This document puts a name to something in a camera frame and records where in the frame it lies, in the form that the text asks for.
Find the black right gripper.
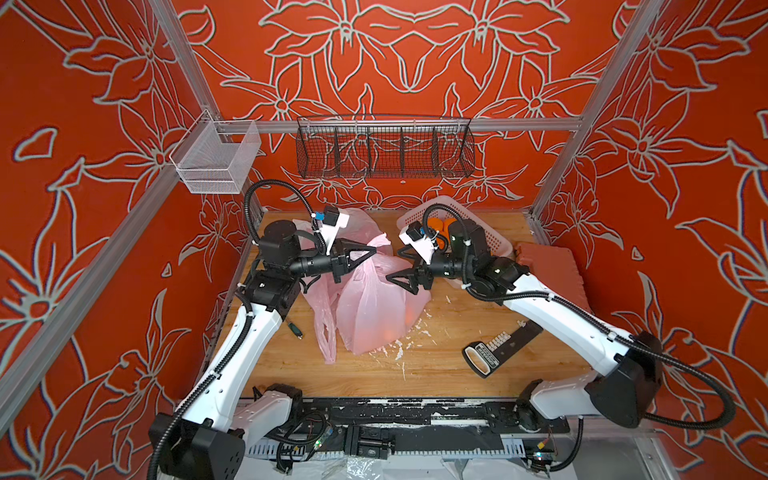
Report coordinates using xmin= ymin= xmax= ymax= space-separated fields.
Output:
xmin=390 ymin=240 xmax=479 ymax=292

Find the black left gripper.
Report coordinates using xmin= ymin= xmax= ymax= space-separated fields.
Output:
xmin=288 ymin=239 xmax=376 ymax=287

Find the pink plastic bag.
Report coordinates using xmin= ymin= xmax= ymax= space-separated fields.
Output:
xmin=336 ymin=233 xmax=431 ymax=355
xmin=303 ymin=208 xmax=382 ymax=364

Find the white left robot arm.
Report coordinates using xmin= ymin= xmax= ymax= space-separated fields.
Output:
xmin=147 ymin=179 xmax=377 ymax=479

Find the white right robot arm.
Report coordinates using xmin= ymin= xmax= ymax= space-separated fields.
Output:
xmin=387 ymin=203 xmax=736 ymax=431

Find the orange mandarin back top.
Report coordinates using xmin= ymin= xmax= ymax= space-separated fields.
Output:
xmin=427 ymin=217 xmax=456 ymax=240

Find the white plastic perforated basket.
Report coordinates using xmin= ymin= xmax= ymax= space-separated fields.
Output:
xmin=395 ymin=195 xmax=515 ymax=260

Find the black handheld label tool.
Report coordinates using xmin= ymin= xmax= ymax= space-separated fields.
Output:
xmin=462 ymin=321 xmax=543 ymax=379

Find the red plastic tool case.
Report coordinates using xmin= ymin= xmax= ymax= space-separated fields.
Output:
xmin=515 ymin=243 xmax=592 ymax=312

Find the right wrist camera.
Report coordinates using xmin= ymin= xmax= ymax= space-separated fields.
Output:
xmin=399 ymin=221 xmax=438 ymax=264

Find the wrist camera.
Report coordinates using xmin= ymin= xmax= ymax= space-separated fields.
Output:
xmin=312 ymin=205 xmax=350 ymax=248
xmin=399 ymin=221 xmax=438 ymax=264

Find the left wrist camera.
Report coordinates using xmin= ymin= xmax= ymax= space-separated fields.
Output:
xmin=312 ymin=205 xmax=350 ymax=248

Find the small green handled screwdriver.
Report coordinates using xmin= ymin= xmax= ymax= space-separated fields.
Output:
xmin=286 ymin=321 xmax=304 ymax=339

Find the black wire wall basket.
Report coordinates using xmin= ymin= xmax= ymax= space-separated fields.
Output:
xmin=295 ymin=114 xmax=477 ymax=180

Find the clear wire mesh basket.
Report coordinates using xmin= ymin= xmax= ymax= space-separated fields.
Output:
xmin=170 ymin=111 xmax=262 ymax=195

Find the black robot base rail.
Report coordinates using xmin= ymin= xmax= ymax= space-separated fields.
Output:
xmin=246 ymin=397 xmax=572 ymax=461

